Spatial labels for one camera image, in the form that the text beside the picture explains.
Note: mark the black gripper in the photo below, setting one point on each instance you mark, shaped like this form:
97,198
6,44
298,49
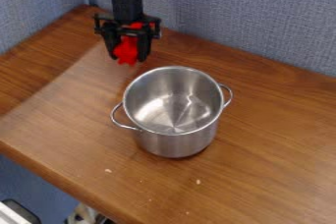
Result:
145,28

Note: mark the red ribbed object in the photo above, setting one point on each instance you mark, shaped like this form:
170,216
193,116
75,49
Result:
126,50

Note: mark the metal pot with handles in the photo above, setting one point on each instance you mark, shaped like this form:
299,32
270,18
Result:
174,104

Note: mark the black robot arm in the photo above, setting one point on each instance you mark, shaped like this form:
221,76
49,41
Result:
127,11

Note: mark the grey box under table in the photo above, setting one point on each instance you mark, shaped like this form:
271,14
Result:
17,214

